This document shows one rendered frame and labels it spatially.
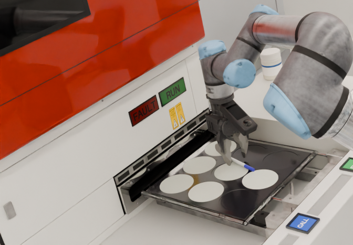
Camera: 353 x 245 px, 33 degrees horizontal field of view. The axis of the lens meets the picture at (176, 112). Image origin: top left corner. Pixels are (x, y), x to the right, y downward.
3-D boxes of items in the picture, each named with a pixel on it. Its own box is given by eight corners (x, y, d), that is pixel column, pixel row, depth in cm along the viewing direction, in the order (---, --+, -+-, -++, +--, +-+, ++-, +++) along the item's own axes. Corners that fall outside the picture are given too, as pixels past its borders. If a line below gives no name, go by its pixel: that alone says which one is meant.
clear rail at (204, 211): (140, 195, 174) (139, 191, 173) (143, 193, 175) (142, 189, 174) (246, 227, 150) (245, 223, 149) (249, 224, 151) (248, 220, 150)
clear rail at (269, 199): (241, 226, 151) (240, 221, 150) (314, 153, 175) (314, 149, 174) (246, 227, 150) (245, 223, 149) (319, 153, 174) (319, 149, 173)
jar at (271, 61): (259, 79, 212) (255, 54, 209) (270, 71, 217) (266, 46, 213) (277, 81, 208) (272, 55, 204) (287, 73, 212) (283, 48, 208)
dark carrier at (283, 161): (146, 192, 174) (145, 190, 174) (216, 136, 196) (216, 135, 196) (244, 221, 152) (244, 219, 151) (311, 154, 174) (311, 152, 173)
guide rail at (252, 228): (156, 204, 181) (154, 195, 180) (161, 200, 182) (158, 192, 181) (305, 249, 148) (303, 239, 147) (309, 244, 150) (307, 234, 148)
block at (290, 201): (283, 210, 155) (281, 200, 154) (290, 202, 157) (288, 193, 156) (311, 217, 150) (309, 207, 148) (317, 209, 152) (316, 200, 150)
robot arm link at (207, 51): (206, 51, 158) (191, 45, 165) (214, 89, 162) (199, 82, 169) (231, 41, 160) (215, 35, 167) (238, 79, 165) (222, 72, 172)
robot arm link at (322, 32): (342, -4, 111) (246, -2, 158) (311, 47, 112) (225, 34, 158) (387, 29, 115) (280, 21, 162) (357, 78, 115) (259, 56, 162)
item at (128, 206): (124, 213, 175) (115, 186, 171) (214, 141, 203) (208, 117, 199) (128, 215, 174) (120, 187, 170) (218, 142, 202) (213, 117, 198)
